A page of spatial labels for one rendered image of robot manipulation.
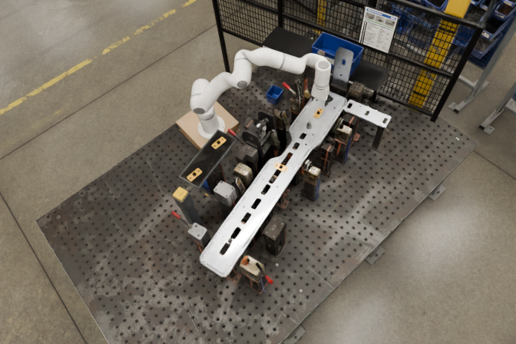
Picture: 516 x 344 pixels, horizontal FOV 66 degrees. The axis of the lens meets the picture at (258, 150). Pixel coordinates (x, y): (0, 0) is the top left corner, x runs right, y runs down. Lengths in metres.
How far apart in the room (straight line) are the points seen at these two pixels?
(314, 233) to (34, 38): 4.11
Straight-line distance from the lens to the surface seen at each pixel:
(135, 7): 5.34
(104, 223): 2.81
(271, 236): 2.17
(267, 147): 2.50
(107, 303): 2.63
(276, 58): 2.17
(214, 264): 2.19
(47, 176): 4.11
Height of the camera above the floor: 3.07
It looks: 58 degrees down
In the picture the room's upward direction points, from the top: 7 degrees counter-clockwise
